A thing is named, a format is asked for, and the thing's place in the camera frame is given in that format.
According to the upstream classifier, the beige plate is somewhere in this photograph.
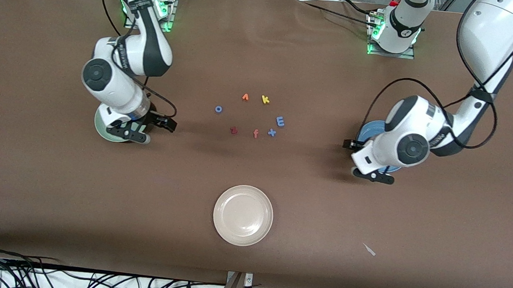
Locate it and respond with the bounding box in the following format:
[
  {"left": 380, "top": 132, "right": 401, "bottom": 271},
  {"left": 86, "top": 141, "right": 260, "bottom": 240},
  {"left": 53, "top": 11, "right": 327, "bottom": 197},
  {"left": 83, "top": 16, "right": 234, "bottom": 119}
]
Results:
[{"left": 211, "top": 183, "right": 276, "bottom": 249}]

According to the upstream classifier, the black cable on table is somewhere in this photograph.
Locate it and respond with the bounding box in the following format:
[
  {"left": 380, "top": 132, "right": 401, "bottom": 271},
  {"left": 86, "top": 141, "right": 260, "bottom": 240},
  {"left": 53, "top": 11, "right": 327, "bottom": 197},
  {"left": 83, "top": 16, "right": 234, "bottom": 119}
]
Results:
[{"left": 302, "top": 0, "right": 381, "bottom": 27}]

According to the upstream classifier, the green plate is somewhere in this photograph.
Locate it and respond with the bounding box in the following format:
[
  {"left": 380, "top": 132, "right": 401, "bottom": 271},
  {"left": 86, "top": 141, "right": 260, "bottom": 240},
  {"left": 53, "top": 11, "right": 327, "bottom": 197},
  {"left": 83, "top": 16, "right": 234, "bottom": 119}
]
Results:
[{"left": 93, "top": 104, "right": 137, "bottom": 145}]

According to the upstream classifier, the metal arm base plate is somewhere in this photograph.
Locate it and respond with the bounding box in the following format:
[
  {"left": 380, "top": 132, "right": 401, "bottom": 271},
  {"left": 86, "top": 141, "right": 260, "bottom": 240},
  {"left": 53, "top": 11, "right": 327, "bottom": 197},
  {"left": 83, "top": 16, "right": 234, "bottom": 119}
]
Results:
[
  {"left": 366, "top": 12, "right": 419, "bottom": 60},
  {"left": 124, "top": 0, "right": 177, "bottom": 33}
]

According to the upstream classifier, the blue plate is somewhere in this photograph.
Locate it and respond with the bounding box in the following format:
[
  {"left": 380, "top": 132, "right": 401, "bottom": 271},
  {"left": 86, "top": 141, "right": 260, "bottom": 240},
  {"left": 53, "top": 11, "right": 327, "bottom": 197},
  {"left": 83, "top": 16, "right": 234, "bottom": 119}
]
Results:
[{"left": 353, "top": 119, "right": 408, "bottom": 174}]

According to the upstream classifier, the brown table cover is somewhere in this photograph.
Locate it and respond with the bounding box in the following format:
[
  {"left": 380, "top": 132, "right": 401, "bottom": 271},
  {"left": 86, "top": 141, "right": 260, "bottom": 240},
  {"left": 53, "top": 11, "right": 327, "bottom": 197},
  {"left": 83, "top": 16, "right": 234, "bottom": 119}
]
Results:
[{"left": 0, "top": 0, "right": 513, "bottom": 288}]

